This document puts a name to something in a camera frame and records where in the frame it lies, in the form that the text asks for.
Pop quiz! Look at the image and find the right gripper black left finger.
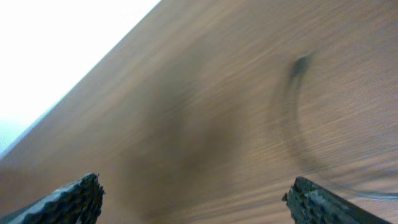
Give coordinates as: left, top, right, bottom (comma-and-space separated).
1, 173, 104, 224

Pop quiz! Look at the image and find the black charger cable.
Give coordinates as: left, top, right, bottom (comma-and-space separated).
273, 51, 398, 200

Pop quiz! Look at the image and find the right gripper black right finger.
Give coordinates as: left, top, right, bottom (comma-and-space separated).
282, 177, 391, 224

